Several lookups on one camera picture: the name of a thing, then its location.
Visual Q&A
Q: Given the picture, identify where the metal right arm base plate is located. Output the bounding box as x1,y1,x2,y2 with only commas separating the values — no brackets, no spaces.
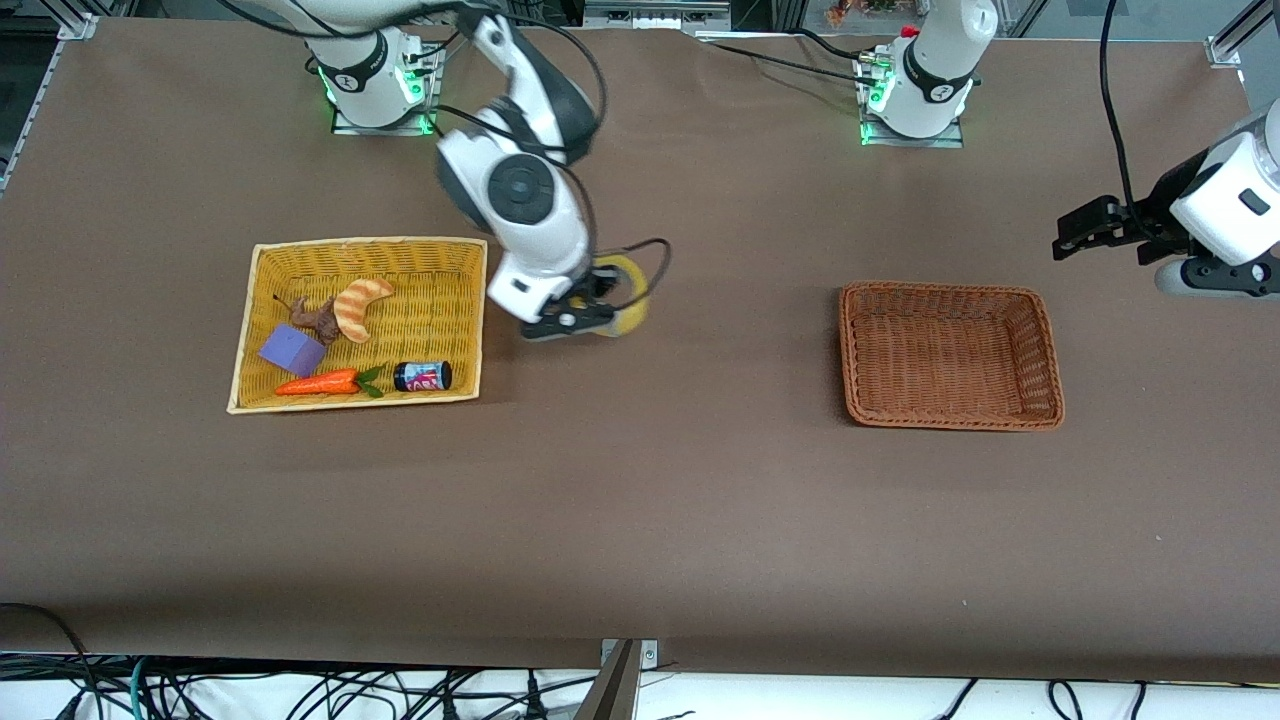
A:
330,40,441,137

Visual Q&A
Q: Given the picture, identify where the orange carrot toy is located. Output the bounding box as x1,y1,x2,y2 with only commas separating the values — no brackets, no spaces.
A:
274,365,387,400

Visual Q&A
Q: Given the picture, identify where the brown wicker basket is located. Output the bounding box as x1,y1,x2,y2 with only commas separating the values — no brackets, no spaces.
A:
838,281,1066,432

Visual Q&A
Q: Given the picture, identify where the aluminium frame corner rail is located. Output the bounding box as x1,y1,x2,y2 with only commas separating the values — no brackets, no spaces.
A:
0,15,98,191
1205,0,1280,69

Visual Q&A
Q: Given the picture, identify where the black tabletop cable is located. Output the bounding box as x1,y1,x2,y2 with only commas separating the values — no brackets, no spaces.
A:
700,40,869,85
793,27,881,65

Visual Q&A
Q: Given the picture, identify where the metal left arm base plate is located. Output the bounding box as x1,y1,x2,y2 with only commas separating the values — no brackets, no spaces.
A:
858,50,967,149

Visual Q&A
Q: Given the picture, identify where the brown root toy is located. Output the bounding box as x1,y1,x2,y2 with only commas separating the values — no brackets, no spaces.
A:
272,293,343,347

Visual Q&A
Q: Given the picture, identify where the yellow tape roll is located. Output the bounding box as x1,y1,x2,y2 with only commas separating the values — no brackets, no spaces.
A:
585,254,653,338

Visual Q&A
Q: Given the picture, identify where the purple foam block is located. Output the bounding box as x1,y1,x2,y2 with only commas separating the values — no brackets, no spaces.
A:
257,323,328,378

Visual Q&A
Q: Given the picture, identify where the striped croissant toy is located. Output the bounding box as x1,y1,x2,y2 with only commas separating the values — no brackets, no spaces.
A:
332,277,396,345

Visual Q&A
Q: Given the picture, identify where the yellow wicker basket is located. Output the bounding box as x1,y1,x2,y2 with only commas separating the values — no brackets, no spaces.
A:
226,236,489,415

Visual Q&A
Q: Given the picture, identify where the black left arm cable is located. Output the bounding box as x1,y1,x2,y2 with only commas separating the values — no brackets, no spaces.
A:
1098,0,1141,216

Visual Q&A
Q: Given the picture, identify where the dark soda can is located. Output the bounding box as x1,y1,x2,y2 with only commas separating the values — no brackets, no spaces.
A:
392,360,453,393

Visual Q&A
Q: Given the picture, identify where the grey equipment box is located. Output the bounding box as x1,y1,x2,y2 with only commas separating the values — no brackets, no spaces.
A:
583,0,733,31

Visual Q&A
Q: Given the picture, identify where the grey metal beam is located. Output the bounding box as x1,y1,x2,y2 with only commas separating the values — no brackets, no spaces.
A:
573,640,643,720

